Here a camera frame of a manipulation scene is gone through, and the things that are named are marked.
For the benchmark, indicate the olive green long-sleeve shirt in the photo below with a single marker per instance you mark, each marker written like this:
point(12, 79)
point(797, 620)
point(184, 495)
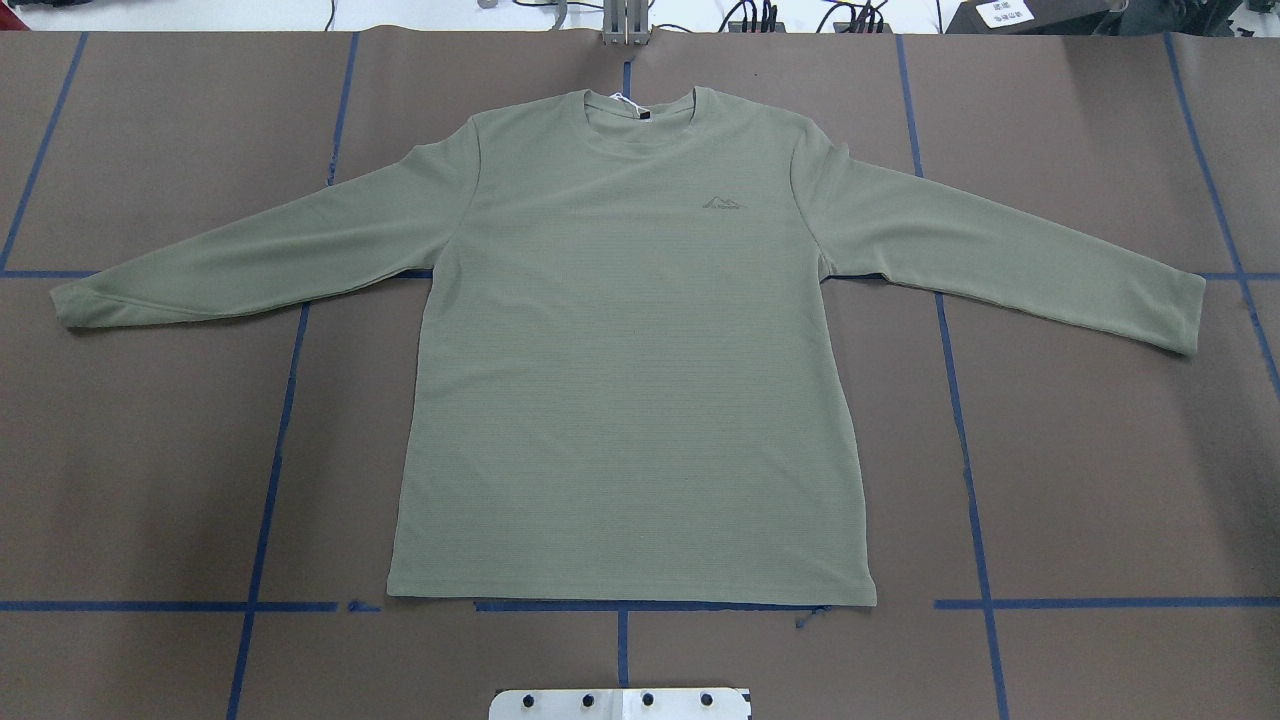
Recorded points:
point(626, 389)

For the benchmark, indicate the aluminium frame post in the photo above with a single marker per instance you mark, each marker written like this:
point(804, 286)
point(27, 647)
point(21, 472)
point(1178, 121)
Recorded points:
point(625, 23)

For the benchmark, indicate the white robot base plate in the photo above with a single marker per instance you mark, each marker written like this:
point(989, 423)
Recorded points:
point(623, 703)

